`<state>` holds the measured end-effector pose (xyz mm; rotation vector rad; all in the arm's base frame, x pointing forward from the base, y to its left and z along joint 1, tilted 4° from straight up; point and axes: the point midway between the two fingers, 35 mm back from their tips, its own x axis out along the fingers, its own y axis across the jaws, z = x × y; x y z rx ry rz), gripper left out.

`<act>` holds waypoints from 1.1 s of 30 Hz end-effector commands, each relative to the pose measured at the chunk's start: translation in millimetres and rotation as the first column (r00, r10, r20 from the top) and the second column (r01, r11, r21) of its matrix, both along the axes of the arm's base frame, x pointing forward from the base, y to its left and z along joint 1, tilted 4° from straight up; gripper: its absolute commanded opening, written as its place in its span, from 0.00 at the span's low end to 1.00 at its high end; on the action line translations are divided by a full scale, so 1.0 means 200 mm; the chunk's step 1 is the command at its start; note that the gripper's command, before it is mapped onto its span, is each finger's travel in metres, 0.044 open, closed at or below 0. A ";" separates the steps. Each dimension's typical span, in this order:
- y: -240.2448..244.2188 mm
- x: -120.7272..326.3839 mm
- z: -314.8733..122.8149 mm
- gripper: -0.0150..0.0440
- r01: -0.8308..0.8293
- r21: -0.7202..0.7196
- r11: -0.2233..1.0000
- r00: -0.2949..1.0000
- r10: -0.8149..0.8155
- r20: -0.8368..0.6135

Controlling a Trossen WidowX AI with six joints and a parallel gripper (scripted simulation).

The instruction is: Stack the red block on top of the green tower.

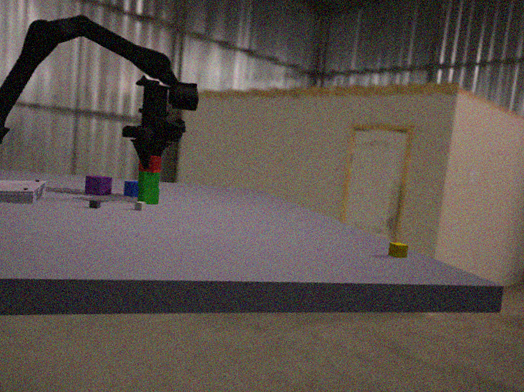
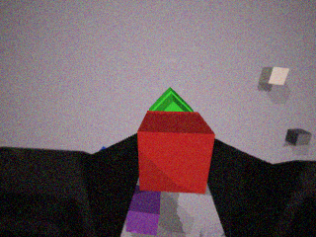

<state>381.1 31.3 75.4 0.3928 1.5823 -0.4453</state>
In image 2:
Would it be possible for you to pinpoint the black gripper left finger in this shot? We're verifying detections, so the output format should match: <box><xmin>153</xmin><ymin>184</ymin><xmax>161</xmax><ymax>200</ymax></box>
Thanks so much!
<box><xmin>0</xmin><ymin>133</ymin><xmax>139</xmax><ymax>237</ymax></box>

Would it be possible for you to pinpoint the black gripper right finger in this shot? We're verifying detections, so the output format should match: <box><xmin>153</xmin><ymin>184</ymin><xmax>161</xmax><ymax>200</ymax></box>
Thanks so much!
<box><xmin>207</xmin><ymin>138</ymin><xmax>316</xmax><ymax>237</ymax></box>

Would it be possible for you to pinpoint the green block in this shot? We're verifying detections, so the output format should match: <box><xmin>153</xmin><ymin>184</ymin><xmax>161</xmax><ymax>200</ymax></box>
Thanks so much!
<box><xmin>149</xmin><ymin>87</ymin><xmax>193</xmax><ymax>112</ymax></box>
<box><xmin>155</xmin><ymin>94</ymin><xmax>189</xmax><ymax>112</ymax></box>

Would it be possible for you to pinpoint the red block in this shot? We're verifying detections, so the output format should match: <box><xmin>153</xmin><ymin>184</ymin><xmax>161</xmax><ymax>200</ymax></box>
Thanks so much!
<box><xmin>137</xmin><ymin>111</ymin><xmax>215</xmax><ymax>194</ymax></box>

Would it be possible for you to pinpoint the purple block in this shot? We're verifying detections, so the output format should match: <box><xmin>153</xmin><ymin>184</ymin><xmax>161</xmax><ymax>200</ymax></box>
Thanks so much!
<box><xmin>125</xmin><ymin>186</ymin><xmax>161</xmax><ymax>236</ymax></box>

